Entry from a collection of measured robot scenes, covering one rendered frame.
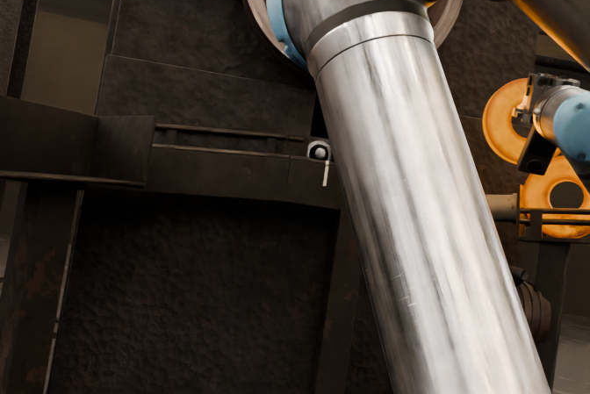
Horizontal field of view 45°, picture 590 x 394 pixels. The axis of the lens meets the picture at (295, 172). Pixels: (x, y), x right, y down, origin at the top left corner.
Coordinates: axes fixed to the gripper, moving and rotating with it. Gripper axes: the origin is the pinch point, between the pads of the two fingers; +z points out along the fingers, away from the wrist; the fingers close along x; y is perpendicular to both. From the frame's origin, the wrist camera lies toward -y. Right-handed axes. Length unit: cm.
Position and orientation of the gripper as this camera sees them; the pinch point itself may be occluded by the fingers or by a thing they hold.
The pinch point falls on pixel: (528, 111)
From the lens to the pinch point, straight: 136.8
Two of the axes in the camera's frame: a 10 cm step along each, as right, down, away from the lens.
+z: 0.9, -2.1, 9.7
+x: -9.9, -1.6, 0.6
